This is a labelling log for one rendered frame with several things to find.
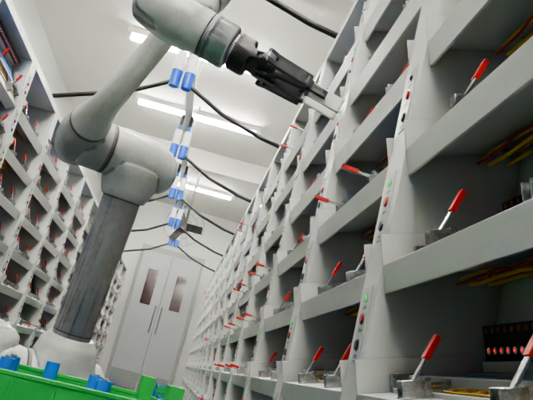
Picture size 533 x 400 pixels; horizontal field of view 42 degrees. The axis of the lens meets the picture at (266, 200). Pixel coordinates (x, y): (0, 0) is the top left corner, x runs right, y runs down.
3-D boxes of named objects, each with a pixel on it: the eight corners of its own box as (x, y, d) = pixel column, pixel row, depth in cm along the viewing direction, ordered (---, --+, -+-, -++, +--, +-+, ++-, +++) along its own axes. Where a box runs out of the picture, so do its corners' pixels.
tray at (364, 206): (390, 189, 124) (386, 137, 126) (319, 244, 182) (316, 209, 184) (496, 188, 127) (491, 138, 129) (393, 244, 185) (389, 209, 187)
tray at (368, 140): (411, 87, 129) (404, 18, 132) (335, 173, 187) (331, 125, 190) (514, 89, 132) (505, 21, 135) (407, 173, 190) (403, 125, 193)
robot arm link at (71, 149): (74, 92, 171) (125, 113, 177) (51, 123, 185) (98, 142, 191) (62, 136, 165) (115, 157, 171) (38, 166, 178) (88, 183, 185)
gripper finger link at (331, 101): (312, 83, 134) (313, 82, 133) (344, 101, 134) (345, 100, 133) (305, 95, 133) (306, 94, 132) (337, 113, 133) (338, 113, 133)
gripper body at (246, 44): (244, 24, 132) (287, 48, 132) (239, 44, 140) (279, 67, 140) (225, 55, 130) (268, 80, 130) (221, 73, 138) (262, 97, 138)
